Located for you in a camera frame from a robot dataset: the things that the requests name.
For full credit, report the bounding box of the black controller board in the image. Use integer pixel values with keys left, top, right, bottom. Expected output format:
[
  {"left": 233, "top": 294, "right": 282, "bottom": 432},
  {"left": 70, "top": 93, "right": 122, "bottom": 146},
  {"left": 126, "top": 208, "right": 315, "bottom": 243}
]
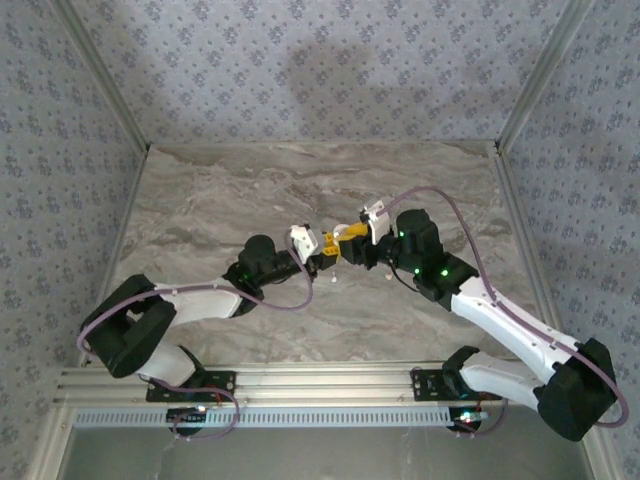
[
  {"left": 166, "top": 405, "right": 210, "bottom": 437},
  {"left": 448, "top": 407, "right": 489, "bottom": 437}
]

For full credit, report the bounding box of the grey metal panel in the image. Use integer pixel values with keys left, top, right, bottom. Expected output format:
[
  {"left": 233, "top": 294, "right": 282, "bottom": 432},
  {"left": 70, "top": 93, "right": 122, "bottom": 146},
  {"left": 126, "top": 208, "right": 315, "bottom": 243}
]
[{"left": 62, "top": 424, "right": 599, "bottom": 480}]

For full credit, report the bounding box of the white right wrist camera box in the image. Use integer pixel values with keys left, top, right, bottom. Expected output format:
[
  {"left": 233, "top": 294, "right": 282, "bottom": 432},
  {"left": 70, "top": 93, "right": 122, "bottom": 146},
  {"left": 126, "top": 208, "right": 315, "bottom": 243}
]
[{"left": 358, "top": 198, "right": 392, "bottom": 246}]

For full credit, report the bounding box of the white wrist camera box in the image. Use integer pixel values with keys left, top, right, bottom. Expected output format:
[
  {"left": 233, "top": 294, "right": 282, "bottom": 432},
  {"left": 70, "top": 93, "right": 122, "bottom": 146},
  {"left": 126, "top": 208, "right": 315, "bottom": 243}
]
[
  {"left": 288, "top": 223, "right": 325, "bottom": 262},
  {"left": 358, "top": 198, "right": 392, "bottom": 246}
]

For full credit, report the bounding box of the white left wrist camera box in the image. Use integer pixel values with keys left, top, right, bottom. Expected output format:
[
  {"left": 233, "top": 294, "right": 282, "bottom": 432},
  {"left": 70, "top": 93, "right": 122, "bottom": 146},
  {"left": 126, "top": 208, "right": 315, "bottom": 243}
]
[{"left": 288, "top": 223, "right": 325, "bottom": 262}]

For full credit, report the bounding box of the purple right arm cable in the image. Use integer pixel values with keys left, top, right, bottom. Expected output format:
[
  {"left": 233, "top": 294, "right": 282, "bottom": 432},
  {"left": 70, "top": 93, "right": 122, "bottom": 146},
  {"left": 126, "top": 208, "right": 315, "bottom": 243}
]
[{"left": 382, "top": 185, "right": 629, "bottom": 442}]

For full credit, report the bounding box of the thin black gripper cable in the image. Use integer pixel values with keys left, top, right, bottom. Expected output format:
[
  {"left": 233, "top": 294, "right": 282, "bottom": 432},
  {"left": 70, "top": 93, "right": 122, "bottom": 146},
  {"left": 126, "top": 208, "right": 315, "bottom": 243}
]
[{"left": 389, "top": 263, "right": 424, "bottom": 295}]

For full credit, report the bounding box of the aluminium table side rail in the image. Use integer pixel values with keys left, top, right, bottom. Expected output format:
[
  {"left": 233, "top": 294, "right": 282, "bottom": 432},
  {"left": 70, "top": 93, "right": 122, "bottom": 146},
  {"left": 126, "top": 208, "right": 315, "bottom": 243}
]
[
  {"left": 489, "top": 142, "right": 564, "bottom": 346},
  {"left": 82, "top": 147, "right": 151, "bottom": 364}
]

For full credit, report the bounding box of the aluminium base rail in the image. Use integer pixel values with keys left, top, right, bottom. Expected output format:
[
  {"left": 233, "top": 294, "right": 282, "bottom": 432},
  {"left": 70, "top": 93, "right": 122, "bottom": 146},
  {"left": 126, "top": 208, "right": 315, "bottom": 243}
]
[{"left": 54, "top": 360, "right": 599, "bottom": 405}]

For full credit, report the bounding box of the white slotted cable duct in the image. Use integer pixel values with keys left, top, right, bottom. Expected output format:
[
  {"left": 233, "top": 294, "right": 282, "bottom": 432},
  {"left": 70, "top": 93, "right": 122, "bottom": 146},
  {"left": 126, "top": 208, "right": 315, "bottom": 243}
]
[{"left": 72, "top": 405, "right": 454, "bottom": 430}]

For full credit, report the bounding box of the aluminium frame post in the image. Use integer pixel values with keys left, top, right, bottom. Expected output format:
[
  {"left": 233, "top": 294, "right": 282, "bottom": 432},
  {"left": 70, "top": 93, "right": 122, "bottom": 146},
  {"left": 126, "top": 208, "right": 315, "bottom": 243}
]
[
  {"left": 29, "top": 404, "right": 76, "bottom": 480},
  {"left": 572, "top": 399, "right": 619, "bottom": 480},
  {"left": 49, "top": 0, "right": 154, "bottom": 154},
  {"left": 492, "top": 0, "right": 599, "bottom": 156}
]

